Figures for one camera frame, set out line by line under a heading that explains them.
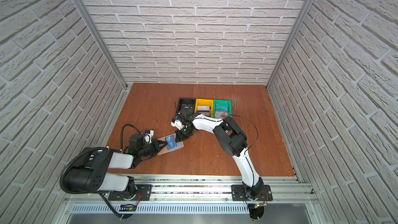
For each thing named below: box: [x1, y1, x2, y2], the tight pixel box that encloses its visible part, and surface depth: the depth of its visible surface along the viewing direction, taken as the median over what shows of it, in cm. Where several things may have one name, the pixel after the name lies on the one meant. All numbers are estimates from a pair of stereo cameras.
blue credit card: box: [164, 134, 177, 151], surface depth 91 cm
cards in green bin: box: [215, 106, 229, 119], surface depth 105 cm
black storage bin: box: [177, 97, 196, 116], surface depth 107 cm
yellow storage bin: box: [194, 98, 214, 119], surface depth 103 cm
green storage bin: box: [212, 99, 233, 119], surface depth 104 cm
